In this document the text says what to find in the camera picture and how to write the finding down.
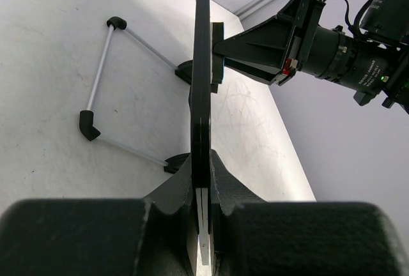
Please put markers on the whiteboard wire stand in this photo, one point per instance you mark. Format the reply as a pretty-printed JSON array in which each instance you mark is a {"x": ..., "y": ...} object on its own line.
[{"x": 137, "y": 104}]

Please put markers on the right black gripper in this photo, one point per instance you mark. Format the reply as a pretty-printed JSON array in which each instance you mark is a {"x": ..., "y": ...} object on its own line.
[{"x": 294, "y": 41}]

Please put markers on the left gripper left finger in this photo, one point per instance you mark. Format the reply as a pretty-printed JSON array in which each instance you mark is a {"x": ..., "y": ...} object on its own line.
[{"x": 154, "y": 235}]

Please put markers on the small black-framed whiteboard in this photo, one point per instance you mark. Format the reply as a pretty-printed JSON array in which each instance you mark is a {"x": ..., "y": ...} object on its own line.
[{"x": 200, "y": 124}]

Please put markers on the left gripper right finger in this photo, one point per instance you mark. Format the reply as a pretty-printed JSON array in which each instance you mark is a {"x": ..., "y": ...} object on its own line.
[{"x": 251, "y": 236}]

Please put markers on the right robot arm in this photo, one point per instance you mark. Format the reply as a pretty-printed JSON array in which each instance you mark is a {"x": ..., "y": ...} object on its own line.
[{"x": 384, "y": 23}]

